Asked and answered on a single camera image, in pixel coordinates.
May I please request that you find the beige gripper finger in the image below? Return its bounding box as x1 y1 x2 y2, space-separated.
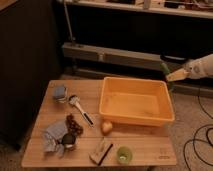
166 68 189 82

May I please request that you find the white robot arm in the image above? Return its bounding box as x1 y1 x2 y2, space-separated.
166 53 213 82

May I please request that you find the orange plastic tray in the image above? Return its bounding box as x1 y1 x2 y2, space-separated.
99 77 175 126

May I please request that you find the upper cluttered shelf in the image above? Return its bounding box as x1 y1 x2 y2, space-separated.
56 0 213 19

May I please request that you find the yellow onion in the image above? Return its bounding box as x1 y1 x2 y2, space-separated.
101 121 113 135

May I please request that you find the small green cup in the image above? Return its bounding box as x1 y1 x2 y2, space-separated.
116 146 133 165

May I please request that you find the metal vertical pole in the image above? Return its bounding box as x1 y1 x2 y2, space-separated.
63 0 76 46

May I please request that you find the wooden block brush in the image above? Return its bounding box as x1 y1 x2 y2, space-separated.
89 139 113 166

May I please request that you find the brown grape bunch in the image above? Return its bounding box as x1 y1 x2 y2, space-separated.
66 114 83 136

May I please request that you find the blue grey sponge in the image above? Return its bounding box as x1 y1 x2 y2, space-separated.
52 85 67 103

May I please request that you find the wooden folding table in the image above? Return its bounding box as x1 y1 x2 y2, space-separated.
22 80 177 168

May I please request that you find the blue grey cloth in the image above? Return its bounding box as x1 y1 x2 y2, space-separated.
43 120 68 158

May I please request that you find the black handle on rail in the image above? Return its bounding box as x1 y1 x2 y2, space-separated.
160 54 188 64

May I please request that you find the black floor cable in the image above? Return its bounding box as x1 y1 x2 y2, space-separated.
182 79 213 171

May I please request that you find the white handled spoon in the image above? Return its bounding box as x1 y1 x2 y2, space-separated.
68 95 94 127

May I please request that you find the grey metal shelf rail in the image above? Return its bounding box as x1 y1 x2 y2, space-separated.
62 42 186 73

